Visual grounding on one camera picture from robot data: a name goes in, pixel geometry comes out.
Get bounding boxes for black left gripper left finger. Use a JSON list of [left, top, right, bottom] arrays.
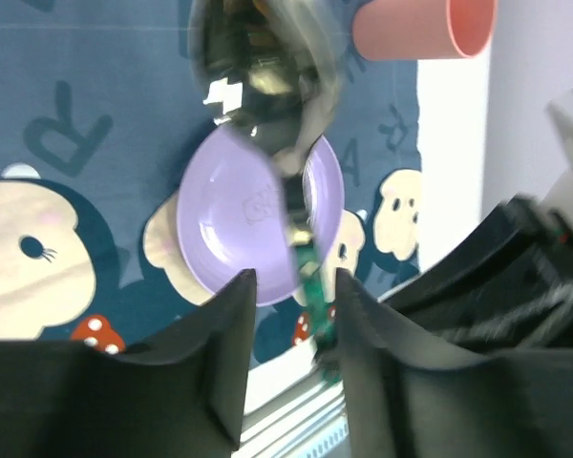
[[0, 269, 257, 457]]

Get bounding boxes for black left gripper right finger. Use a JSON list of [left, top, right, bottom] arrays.
[[335, 270, 573, 458]]

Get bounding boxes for purple plastic plate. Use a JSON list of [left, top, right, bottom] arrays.
[[176, 126, 346, 308]]

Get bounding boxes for blue cartoon mouse placemat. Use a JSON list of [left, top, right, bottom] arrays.
[[0, 0, 424, 369]]

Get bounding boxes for green handled steel spoon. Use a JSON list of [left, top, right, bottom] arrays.
[[188, 0, 341, 384]]

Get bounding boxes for salmon plastic cup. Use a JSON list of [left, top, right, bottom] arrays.
[[352, 0, 498, 61]]

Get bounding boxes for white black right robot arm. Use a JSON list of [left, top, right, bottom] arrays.
[[372, 89, 573, 371]]

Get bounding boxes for aluminium mounting rail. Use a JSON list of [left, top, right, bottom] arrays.
[[231, 374, 349, 458]]

